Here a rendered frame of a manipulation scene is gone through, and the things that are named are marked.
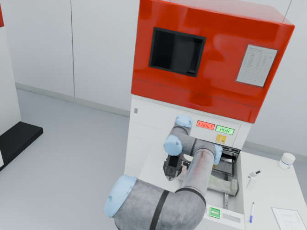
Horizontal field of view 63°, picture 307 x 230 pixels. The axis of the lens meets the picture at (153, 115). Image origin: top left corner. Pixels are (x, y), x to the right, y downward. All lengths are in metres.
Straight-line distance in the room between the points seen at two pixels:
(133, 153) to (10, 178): 1.37
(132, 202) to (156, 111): 1.16
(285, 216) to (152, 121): 0.97
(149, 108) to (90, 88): 2.06
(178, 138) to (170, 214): 0.41
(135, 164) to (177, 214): 1.48
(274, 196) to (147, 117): 0.93
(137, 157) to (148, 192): 1.39
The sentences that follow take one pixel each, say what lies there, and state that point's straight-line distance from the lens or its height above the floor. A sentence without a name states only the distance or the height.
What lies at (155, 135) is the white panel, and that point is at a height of 0.90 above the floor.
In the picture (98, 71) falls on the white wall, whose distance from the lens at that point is 3.55.
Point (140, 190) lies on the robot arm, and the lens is 0.65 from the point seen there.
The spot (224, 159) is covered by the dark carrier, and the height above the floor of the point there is 0.90.
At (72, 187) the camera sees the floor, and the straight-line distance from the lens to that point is 2.69.
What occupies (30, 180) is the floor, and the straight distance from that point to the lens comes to 2.82.
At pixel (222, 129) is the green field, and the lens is 1.75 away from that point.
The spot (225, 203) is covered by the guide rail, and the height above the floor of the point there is 0.85.
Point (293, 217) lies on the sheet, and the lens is 1.59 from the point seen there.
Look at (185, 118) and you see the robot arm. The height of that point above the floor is 1.46.
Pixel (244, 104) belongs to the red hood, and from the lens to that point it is 1.61.
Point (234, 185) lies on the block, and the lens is 1.66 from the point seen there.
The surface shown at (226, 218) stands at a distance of 1.42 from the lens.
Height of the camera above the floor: 2.01
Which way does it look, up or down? 32 degrees down
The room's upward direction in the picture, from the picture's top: 9 degrees clockwise
